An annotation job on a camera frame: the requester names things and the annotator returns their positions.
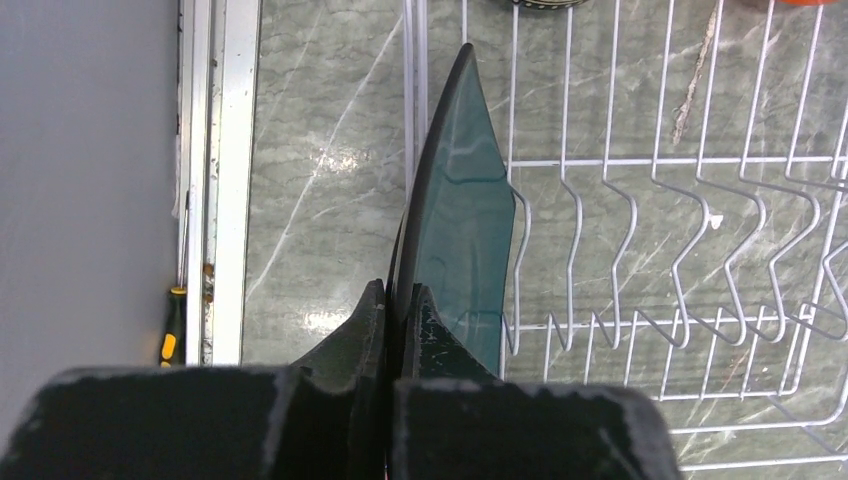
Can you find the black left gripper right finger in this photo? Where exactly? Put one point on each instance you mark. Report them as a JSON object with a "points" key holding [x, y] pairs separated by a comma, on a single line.
{"points": [[453, 419]]}

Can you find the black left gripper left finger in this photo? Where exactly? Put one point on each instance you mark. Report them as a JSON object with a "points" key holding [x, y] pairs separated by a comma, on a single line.
{"points": [[320, 417]]}

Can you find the teal square plate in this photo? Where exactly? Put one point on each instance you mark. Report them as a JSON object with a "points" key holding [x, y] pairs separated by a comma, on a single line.
{"points": [[452, 252]]}

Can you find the brown patterned bowl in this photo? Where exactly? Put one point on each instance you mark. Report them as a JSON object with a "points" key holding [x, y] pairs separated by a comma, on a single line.
{"points": [[548, 5]]}

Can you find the orange plastic bowl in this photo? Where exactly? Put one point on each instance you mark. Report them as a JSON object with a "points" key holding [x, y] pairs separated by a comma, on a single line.
{"points": [[809, 3]]}

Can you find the white wire dish rack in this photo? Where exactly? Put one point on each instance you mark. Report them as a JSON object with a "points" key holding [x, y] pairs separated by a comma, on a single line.
{"points": [[681, 227]]}

